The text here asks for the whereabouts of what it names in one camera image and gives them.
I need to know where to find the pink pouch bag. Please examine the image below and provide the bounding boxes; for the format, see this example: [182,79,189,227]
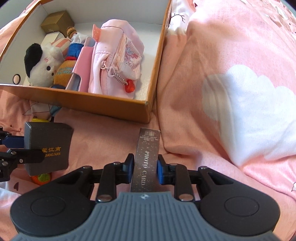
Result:
[88,19,144,99]

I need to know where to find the yellow toy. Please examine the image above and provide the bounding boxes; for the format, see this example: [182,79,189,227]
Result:
[31,118,50,123]

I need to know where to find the orange green small toy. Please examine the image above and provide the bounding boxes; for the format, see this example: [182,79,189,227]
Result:
[31,173,52,186]

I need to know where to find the small gold gift box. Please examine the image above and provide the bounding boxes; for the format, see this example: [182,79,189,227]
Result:
[41,11,75,37]

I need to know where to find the photo card pack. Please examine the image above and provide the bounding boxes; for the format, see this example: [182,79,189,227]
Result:
[130,128,161,193]

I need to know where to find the orange cardboard storage box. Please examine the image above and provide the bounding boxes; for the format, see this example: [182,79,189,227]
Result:
[1,1,171,123]

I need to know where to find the white glasses case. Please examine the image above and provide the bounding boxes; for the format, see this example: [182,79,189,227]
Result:
[40,32,64,46]

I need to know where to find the dark grey lettered box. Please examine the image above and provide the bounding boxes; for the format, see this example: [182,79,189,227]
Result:
[24,122,73,176]

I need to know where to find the black and white dog plush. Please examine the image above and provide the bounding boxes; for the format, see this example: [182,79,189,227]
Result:
[24,38,70,87]

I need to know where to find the bear plush blue orange outfit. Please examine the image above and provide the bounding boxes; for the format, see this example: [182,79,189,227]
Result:
[51,27,87,89]

